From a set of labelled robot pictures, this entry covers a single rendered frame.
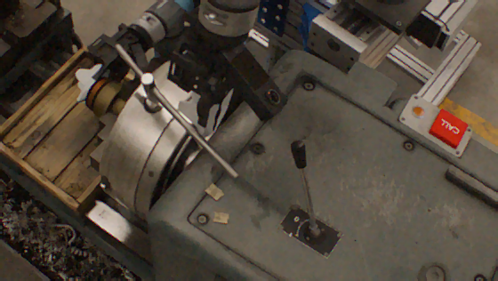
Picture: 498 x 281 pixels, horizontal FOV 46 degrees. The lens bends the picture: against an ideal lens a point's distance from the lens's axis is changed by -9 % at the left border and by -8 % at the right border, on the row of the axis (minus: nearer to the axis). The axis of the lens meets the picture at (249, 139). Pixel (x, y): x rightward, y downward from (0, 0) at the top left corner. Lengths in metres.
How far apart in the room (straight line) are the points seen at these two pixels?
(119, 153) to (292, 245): 0.35
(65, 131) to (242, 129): 0.58
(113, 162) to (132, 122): 0.08
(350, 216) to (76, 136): 0.74
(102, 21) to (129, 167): 1.87
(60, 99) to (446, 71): 1.67
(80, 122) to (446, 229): 0.89
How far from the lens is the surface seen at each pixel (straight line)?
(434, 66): 2.69
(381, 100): 1.13
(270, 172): 1.01
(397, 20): 1.41
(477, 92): 2.99
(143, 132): 1.09
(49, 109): 1.55
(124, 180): 1.13
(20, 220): 1.76
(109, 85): 1.27
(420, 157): 1.09
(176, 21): 1.42
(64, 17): 1.69
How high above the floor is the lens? 2.13
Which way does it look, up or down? 57 degrees down
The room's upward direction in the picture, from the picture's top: 9 degrees clockwise
